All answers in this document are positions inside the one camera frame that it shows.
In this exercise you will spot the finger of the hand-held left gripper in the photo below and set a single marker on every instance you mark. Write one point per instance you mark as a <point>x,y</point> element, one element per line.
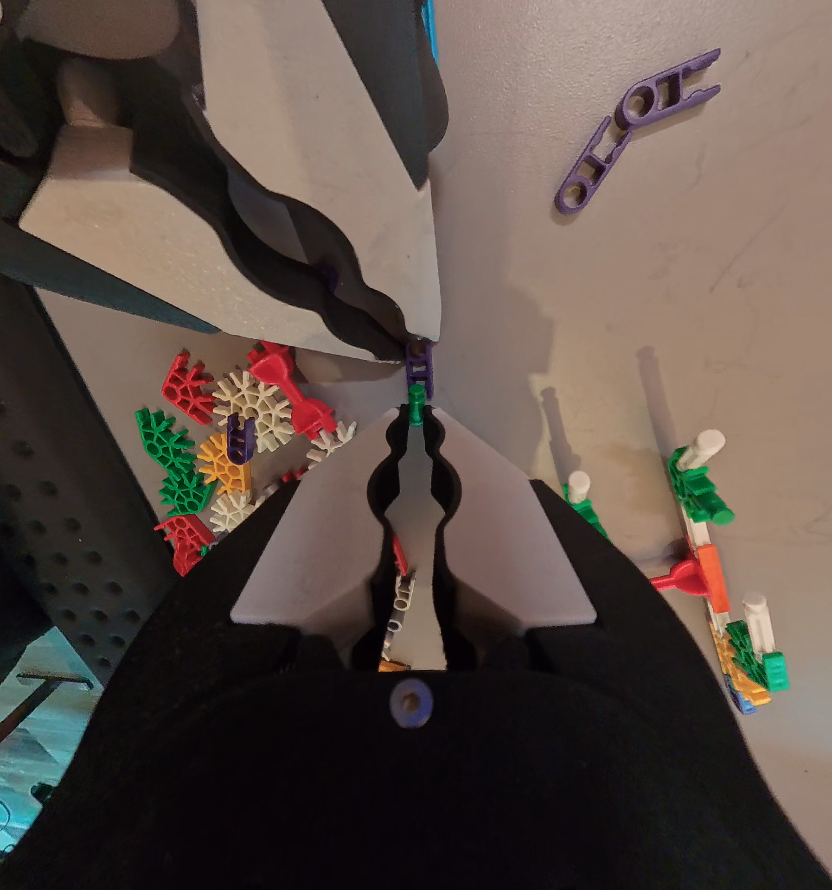
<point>145,243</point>
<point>318,104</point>

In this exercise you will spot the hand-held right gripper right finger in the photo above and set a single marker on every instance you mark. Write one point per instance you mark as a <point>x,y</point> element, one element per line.
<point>520,556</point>

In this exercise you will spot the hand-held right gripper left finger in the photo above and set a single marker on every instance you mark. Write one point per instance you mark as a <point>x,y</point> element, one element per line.
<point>305,556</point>

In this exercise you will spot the purple toy connector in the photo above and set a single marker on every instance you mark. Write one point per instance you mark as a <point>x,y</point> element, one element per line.
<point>419,365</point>
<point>238,438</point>
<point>329,275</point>

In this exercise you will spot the short green toy rod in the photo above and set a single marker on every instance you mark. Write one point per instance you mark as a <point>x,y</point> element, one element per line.
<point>416,404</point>

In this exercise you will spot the toy rail assembly with spool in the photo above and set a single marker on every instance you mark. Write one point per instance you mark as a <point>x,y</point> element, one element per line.
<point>712,577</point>

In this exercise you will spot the cyan toy panel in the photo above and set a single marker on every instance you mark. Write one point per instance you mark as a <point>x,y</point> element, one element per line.
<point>430,24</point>

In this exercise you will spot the white snowflake toy connector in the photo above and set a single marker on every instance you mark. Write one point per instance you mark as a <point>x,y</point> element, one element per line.
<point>332,441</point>
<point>232,512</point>
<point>256,403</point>

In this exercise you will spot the grey toy connector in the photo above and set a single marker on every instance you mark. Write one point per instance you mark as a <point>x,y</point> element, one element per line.
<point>402,594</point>

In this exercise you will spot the yellow toy connector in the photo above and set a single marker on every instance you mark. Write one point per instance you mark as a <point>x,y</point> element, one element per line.
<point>218,473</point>

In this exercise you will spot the green toy connector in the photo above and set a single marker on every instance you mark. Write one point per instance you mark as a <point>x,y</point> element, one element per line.
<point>162,434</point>
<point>186,492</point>

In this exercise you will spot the yellow toy rod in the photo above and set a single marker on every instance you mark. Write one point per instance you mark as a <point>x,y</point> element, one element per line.
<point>392,666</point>

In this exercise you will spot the red toy spool piece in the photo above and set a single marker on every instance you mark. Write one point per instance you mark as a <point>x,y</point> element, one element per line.
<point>291,389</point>

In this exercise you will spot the black perforated panel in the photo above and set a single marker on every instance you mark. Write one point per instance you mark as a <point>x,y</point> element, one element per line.
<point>61,487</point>

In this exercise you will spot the joined purple toy connectors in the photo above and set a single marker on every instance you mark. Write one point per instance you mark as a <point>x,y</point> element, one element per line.
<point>638,104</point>

